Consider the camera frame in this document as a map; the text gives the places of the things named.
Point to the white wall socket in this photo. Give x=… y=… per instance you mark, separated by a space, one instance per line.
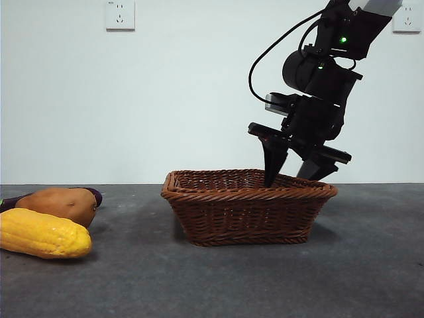
x=409 y=26
x=120 y=16

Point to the dark purple eggplant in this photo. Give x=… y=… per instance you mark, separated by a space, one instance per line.
x=98 y=198

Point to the yellow corn cob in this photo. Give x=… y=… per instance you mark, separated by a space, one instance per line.
x=43 y=235

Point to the brown potato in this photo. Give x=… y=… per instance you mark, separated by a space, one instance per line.
x=59 y=203

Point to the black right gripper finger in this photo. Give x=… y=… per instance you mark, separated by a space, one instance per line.
x=318 y=170
x=274 y=159

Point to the pale grey camera box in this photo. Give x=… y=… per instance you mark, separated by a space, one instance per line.
x=276 y=103

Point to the brown wicker basket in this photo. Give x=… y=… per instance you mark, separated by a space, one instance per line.
x=248 y=218

